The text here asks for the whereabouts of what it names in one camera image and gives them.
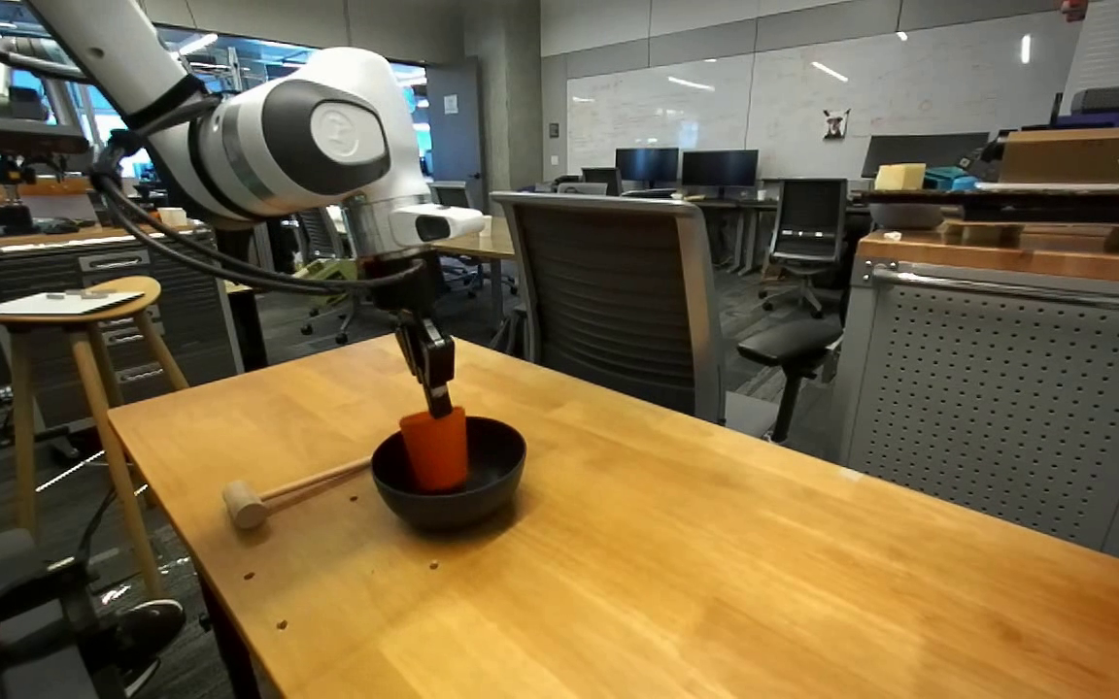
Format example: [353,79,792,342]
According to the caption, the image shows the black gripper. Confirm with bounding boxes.
[362,254,453,416]

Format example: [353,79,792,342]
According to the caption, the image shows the orange plastic cup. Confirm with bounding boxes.
[401,408,469,493]

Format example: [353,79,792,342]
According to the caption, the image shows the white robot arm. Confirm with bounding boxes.
[26,0,483,416]

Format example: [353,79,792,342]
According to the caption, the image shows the black bowl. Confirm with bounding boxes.
[369,416,526,533]

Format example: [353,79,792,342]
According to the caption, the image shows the grey mesh office chair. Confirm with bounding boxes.
[498,192,725,425]

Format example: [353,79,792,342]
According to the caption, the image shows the small wooden mallet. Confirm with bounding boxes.
[223,463,366,533]

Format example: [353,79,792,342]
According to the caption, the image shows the computer monitor left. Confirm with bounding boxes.
[615,148,681,192]

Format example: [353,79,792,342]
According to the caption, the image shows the computer monitor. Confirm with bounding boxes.
[681,152,756,193]
[615,148,681,192]

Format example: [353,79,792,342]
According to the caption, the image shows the wooden round stool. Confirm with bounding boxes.
[0,276,185,594]

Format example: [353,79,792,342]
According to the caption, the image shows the computer monitor right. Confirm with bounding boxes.
[681,152,756,193]

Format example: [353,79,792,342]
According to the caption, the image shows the black office chair background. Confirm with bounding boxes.
[738,179,847,443]

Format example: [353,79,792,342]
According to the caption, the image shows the grey perforated cabinet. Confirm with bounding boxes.
[839,232,1119,557]

